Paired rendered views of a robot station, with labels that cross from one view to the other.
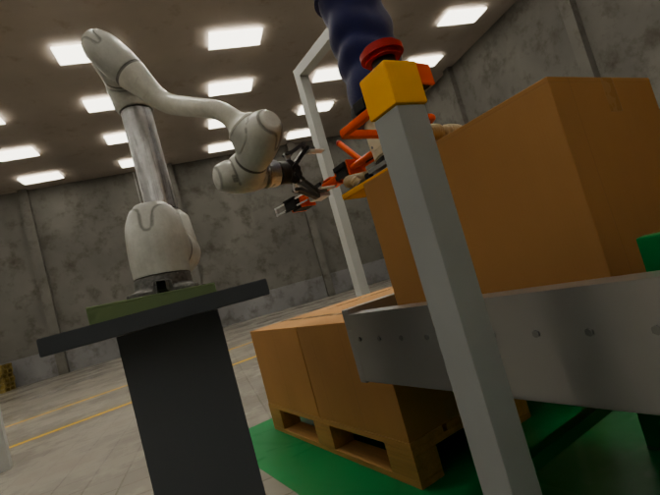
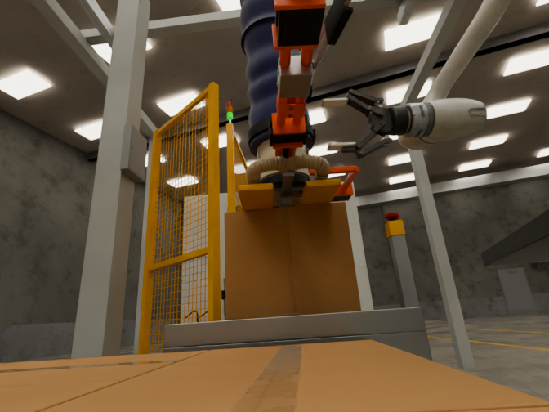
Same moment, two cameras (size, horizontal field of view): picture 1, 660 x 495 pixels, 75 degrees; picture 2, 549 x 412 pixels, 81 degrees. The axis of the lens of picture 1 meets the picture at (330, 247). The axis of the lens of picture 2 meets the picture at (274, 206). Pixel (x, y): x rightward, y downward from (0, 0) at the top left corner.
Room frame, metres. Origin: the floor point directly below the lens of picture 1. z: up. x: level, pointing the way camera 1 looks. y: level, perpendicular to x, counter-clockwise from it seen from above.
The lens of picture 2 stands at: (2.19, 0.24, 0.61)
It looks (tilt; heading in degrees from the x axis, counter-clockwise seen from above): 19 degrees up; 215
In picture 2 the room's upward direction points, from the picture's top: 4 degrees counter-clockwise
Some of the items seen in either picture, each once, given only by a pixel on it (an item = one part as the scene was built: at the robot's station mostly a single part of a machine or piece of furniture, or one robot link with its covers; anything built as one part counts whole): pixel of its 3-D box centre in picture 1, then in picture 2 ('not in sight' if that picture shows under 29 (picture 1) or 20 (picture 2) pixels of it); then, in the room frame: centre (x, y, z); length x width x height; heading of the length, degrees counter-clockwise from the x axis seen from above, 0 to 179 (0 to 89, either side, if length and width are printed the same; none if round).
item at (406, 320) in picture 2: (433, 290); (290, 327); (1.42, -0.29, 0.58); 0.70 x 0.03 x 0.06; 122
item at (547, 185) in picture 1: (509, 211); (292, 279); (1.11, -0.47, 0.75); 0.60 x 0.40 x 0.40; 31
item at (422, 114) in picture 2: (269, 174); (414, 120); (1.37, 0.12, 1.08); 0.09 x 0.06 x 0.09; 38
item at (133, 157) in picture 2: not in sight; (135, 154); (1.27, -1.46, 1.62); 0.20 x 0.05 x 0.30; 32
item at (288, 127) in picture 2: (350, 171); (287, 131); (1.58, -0.15, 1.07); 0.10 x 0.08 x 0.06; 128
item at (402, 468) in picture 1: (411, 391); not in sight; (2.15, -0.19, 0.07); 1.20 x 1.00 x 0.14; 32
